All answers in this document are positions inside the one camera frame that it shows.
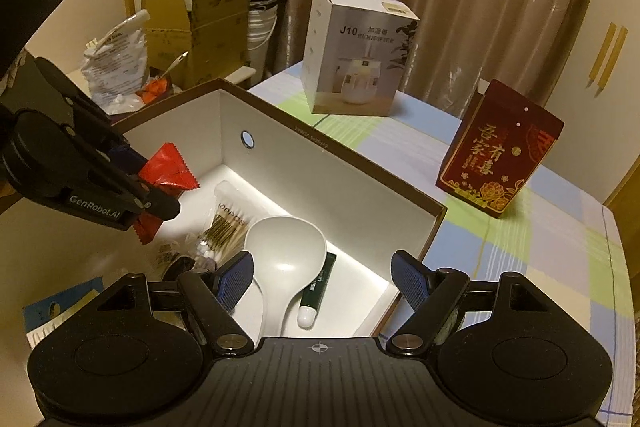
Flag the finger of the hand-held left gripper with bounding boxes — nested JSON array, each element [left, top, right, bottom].
[[107, 172, 181, 222], [106, 121, 152, 178]]

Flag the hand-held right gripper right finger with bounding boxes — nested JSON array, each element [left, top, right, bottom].
[[389, 250, 551, 353]]

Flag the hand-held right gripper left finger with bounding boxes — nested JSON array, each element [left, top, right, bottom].
[[92, 250, 256, 354]]

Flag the red snack packet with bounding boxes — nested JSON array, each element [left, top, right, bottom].
[[132, 142, 198, 246]]

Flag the pack of wooden cotton swabs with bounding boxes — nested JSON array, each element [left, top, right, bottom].
[[197, 181, 251, 271]]

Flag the white rice spoon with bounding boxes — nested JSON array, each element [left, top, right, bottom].
[[245, 215, 329, 338]]

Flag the black tube with white cap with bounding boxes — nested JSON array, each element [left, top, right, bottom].
[[296, 253, 337, 329]]

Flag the blue tube with white cap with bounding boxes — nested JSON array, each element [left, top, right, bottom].
[[22, 277, 104, 334]]

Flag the brown cardboard storage box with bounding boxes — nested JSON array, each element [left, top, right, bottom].
[[20, 78, 448, 349]]

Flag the orange plastic item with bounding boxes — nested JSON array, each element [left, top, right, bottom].
[[140, 77, 169, 106]]

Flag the printed plastic bag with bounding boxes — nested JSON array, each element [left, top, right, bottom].
[[80, 9, 151, 113]]

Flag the metal spoon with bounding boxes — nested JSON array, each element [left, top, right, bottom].
[[157, 51, 190, 80]]

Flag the plaid tablecloth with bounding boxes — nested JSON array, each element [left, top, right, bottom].
[[248, 61, 627, 409]]

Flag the red gift box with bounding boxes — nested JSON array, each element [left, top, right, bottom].
[[435, 79, 565, 220]]

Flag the tall cardboard box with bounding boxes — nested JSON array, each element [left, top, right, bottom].
[[190, 0, 251, 86]]

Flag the white bristle brush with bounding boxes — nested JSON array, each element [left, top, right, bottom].
[[27, 320, 69, 351]]

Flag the white buckets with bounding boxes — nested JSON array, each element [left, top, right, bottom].
[[248, 2, 279, 70]]

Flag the white humidifier box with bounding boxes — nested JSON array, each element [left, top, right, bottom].
[[301, 0, 421, 117]]

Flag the yellow wall strips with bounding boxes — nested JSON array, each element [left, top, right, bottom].
[[587, 23, 629, 94]]

